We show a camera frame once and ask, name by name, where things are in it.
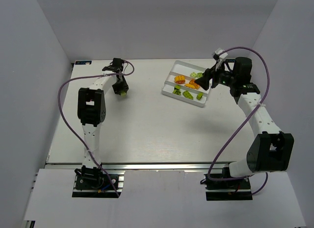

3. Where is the small green brick upturned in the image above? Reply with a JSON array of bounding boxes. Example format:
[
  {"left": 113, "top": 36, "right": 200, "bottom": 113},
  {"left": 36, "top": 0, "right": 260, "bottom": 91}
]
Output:
[{"left": 196, "top": 92, "right": 203, "bottom": 101}]

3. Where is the small green brick front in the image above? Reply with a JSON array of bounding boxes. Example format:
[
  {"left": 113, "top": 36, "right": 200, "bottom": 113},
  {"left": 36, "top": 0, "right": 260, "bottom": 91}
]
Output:
[{"left": 190, "top": 72, "right": 203, "bottom": 79}]

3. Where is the orange brick hollow side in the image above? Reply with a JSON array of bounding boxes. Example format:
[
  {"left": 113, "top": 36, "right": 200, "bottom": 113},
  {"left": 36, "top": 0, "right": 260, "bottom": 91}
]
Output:
[{"left": 189, "top": 79, "right": 200, "bottom": 90}]

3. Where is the green lego plate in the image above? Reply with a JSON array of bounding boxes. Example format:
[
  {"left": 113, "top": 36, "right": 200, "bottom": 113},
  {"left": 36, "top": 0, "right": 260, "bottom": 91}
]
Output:
[{"left": 182, "top": 90, "right": 194, "bottom": 100}]

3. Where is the yellow round lego block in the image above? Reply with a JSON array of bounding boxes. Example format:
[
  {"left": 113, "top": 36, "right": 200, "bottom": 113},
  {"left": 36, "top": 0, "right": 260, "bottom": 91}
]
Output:
[{"left": 174, "top": 75, "right": 186, "bottom": 84}]

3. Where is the orange brick studs up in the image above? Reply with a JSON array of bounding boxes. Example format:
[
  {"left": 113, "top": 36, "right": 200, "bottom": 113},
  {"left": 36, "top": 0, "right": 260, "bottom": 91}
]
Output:
[{"left": 185, "top": 83, "right": 195, "bottom": 89}]

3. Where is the green square brick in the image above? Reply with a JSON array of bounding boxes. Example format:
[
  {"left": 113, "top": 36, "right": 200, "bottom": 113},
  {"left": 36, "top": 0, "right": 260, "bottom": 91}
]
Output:
[{"left": 172, "top": 85, "right": 181, "bottom": 96}]

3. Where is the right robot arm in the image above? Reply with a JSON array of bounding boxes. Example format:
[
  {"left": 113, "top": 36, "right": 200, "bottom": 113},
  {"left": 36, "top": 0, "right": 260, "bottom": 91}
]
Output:
[{"left": 196, "top": 55, "right": 294, "bottom": 180}]

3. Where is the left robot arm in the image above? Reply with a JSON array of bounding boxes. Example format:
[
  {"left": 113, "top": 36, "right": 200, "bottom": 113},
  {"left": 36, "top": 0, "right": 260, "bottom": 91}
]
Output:
[{"left": 78, "top": 58, "right": 129, "bottom": 177}]

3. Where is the blue label right corner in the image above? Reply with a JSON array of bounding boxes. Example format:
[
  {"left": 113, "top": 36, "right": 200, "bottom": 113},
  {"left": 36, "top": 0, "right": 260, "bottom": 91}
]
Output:
[{"left": 225, "top": 59, "right": 235, "bottom": 63}]

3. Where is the blue label corner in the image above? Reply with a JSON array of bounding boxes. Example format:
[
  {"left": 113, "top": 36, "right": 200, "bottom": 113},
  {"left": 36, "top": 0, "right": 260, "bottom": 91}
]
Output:
[
  {"left": 225, "top": 59, "right": 235, "bottom": 63},
  {"left": 75, "top": 61, "right": 92, "bottom": 65}
]

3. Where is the blue label left corner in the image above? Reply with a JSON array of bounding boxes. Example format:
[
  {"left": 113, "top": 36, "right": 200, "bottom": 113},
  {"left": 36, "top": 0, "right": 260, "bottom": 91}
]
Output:
[{"left": 75, "top": 61, "right": 92, "bottom": 65}]

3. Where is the white divided tray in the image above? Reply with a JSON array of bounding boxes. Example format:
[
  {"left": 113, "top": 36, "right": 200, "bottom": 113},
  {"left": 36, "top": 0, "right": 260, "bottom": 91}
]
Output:
[{"left": 161, "top": 60, "right": 210, "bottom": 107}]

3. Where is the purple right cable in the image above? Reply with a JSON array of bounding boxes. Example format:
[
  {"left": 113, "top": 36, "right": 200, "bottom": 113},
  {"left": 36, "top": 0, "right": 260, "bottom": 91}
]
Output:
[{"left": 208, "top": 46, "right": 271, "bottom": 196}]

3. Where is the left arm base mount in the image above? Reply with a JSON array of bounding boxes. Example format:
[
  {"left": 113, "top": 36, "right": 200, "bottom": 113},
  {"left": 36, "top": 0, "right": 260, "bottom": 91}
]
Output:
[{"left": 72, "top": 166, "right": 124, "bottom": 199}]

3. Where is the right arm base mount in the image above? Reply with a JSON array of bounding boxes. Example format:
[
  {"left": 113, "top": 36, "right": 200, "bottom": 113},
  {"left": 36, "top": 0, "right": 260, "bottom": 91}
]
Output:
[{"left": 200, "top": 174, "right": 253, "bottom": 201}]

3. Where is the aluminium table rail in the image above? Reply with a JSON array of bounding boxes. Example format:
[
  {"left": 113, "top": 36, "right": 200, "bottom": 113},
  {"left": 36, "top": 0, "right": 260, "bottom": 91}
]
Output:
[{"left": 44, "top": 161, "right": 280, "bottom": 171}]

